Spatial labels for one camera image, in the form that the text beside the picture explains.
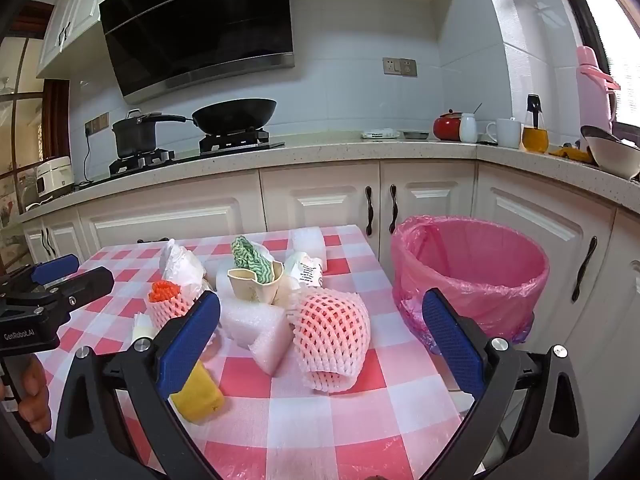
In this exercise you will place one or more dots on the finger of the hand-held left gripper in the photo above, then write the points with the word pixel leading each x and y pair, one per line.
pixel 85 285
pixel 55 267

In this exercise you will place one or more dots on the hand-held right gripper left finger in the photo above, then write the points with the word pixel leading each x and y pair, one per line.
pixel 187 340

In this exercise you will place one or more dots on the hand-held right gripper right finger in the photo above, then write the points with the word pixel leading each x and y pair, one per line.
pixel 450 340

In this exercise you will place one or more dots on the orange mesh scrap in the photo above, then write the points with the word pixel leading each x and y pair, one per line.
pixel 163 291

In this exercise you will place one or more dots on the yellow sponge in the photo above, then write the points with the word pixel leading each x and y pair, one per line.
pixel 200 395

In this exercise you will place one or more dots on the pink bag lined trash can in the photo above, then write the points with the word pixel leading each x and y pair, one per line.
pixel 475 260

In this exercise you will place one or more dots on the green white striped cloth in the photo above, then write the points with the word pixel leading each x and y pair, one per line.
pixel 250 257

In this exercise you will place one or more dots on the large pink foam net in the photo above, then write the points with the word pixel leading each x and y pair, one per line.
pixel 330 330

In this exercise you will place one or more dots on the white black printed paper cup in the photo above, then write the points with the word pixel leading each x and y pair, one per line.
pixel 306 270

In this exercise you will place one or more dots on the person's left hand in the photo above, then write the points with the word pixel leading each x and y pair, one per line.
pixel 32 390

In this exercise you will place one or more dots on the beige paper cup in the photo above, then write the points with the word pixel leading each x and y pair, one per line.
pixel 250 287

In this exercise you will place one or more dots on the white rice cooker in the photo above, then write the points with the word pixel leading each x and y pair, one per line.
pixel 52 175

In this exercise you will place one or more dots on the red white checked tablecloth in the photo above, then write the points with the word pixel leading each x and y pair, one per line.
pixel 310 420

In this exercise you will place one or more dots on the wooden glass door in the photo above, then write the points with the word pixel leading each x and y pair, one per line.
pixel 25 110

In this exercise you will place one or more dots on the white lower cabinet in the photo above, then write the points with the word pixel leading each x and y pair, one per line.
pixel 310 200

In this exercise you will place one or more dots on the black gas stove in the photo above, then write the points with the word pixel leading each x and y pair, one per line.
pixel 240 146

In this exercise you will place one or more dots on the small grey dish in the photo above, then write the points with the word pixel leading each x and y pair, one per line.
pixel 416 135

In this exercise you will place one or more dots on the white jar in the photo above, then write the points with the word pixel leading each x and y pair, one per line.
pixel 468 130

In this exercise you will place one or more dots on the red lidded pot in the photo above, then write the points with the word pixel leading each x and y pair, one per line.
pixel 446 127

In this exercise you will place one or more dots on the white mug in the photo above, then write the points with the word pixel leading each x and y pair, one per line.
pixel 507 133

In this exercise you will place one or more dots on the glass oil bottle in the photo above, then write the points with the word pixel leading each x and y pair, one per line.
pixel 535 140

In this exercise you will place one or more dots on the yellow cloth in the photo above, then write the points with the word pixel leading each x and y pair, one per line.
pixel 567 152

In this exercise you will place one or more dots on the white speckled countertop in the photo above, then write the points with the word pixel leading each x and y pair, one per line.
pixel 325 152

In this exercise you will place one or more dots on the black wok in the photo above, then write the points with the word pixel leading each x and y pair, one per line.
pixel 235 115

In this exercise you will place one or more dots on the white bowl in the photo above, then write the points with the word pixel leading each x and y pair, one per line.
pixel 612 157

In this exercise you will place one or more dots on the black range hood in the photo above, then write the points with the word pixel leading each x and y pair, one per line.
pixel 200 25

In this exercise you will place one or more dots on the pink thermos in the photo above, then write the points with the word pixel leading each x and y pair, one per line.
pixel 592 90

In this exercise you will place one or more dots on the dark framed window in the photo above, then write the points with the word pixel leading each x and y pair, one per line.
pixel 620 35

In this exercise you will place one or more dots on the brown wall socket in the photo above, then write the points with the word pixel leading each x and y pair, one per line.
pixel 96 124

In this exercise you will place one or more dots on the beige wall socket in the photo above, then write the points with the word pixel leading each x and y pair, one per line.
pixel 391 66
pixel 409 67

